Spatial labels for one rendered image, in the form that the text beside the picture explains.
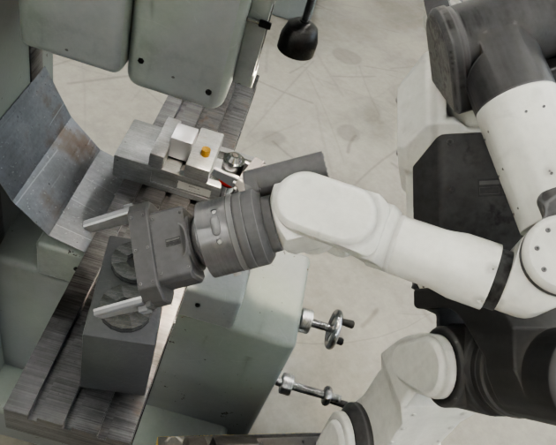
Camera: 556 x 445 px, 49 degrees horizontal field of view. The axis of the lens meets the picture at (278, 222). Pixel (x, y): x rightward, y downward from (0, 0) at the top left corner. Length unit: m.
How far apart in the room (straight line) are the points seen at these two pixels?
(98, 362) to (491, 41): 0.80
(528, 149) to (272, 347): 1.06
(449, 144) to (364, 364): 1.80
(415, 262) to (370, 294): 2.12
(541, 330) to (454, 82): 0.31
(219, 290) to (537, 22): 0.97
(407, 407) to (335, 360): 1.53
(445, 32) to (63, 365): 0.90
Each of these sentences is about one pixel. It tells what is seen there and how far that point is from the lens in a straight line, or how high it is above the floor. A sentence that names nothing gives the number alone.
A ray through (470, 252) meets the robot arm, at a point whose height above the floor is 1.63.
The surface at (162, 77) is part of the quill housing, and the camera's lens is 1.17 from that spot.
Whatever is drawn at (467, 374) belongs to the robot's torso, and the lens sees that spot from 0.85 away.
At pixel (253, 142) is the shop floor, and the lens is 3.22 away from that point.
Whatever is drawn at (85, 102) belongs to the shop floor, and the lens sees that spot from 3.27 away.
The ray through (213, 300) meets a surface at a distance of 1.47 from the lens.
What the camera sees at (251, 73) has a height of 1.37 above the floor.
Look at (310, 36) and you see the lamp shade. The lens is 1.15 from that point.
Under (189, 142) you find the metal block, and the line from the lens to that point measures 1.48.
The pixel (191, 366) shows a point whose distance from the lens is 1.77.
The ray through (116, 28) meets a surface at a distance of 1.13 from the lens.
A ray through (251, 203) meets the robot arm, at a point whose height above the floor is 1.57.
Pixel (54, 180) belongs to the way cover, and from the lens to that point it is 1.55.
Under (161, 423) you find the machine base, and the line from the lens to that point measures 2.01.
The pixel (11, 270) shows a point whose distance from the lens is 1.66.
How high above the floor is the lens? 2.04
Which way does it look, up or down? 45 degrees down
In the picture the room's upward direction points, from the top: 21 degrees clockwise
